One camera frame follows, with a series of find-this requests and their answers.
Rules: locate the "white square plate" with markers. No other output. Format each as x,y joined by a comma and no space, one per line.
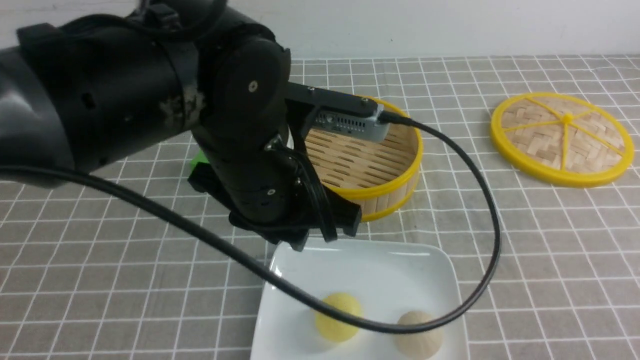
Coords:
387,278

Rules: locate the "beige steamed bun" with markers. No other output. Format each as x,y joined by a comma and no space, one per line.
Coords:
418,346

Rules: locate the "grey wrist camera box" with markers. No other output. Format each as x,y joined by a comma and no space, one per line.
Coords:
334,112

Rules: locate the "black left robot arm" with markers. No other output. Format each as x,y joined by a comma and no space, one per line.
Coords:
78,97

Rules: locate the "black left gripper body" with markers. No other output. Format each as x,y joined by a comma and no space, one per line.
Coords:
270,187

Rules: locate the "woven bamboo steamer lid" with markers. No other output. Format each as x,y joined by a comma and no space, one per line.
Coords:
561,140

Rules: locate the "green cube block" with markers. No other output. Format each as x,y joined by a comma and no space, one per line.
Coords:
199,158

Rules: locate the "bamboo steamer basket yellow rims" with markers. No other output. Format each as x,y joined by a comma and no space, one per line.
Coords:
380,177

